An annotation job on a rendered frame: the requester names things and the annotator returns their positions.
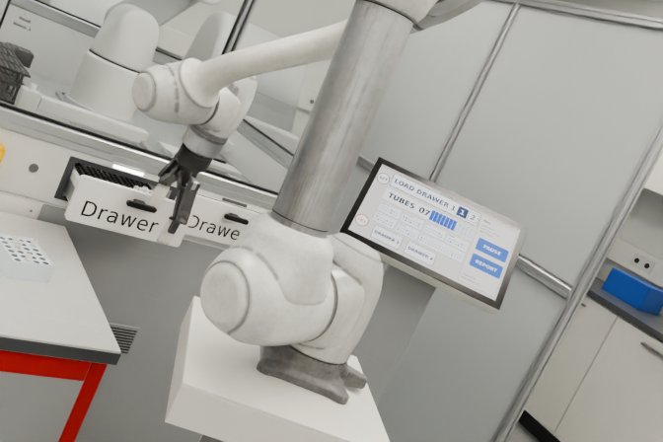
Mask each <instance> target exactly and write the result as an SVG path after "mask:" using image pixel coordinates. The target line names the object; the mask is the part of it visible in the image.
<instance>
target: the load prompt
mask: <svg viewBox="0 0 663 442"><path fill-rule="evenodd" d="M389 185H390V186H392V187H394V188H397V189H399V190H401V191H403V192H405V193H407V194H409V195H411V196H413V197H415V198H417V199H420V200H422V201H424V202H426V203H428V204H430V205H432V206H434V207H436V208H438V209H441V210H443V211H445V212H447V213H449V214H451V215H453V216H455V217H457V218H459V219H461V220H464V221H466V222H468V223H470V224H472V225H474V226H476V227H477V226H478V223H479V220H480V218H481V214H480V213H478V212H476V211H474V210H472V209H471V208H469V207H467V206H465V205H462V204H460V203H458V202H456V201H454V200H452V199H450V198H448V197H446V196H444V195H441V194H439V193H437V192H435V191H433V190H431V189H429V188H427V187H425V186H423V185H420V184H417V183H415V182H413V181H411V180H409V179H407V178H405V177H403V176H400V175H398V174H396V173H395V174H394V176H393V178H392V180H391V182H390V184H389Z"/></svg>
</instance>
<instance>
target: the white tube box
mask: <svg viewBox="0 0 663 442"><path fill-rule="evenodd" d="M13 237H14V236H13V235H6V234H0V268H1V270H2V271H3V273H4V274H5V276H6V277H7V278H10V279H20V280H29V281H39V282H48V281H49V279H50V277H51V274H52V273H53V270H54V268H55V265H54V264H53V262H52V261H51V260H50V259H49V257H48V256H47V255H46V254H45V252H44V251H43V250H42V248H41V247H40V246H39V245H38V243H37V245H36V246H35V247H34V248H33V247H31V246H30V243H31V240H32V239H33V238H27V237H20V236H17V237H19V238H20V241H22V242H23V244H22V246H21V248H20V249H16V248H15V245H13V244H11V243H12V240H13ZM26 254H32V255H33V258H32V260H31V261H30V262H26V261H25V257H26Z"/></svg>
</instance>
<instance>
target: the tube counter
mask: <svg viewBox="0 0 663 442"><path fill-rule="evenodd" d="M416 214H417V215H419V216H421V217H423V218H425V219H427V220H429V221H431V222H433V223H435V224H437V225H440V226H442V227H444V228H446V229H448V230H450V231H452V232H454V233H456V234H458V235H460V236H462V237H465V238H467V239H469V240H472V238H473V236H474V233H475V231H476V229H474V228H472V227H470V226H468V225H466V224H463V223H461V222H459V221H457V220H455V219H453V218H451V217H449V216H447V215H445V214H443V213H440V212H438V211H436V210H434V209H432V208H430V207H428V206H426V205H424V204H422V203H421V204H420V206H419V208H418V210H417V213H416Z"/></svg>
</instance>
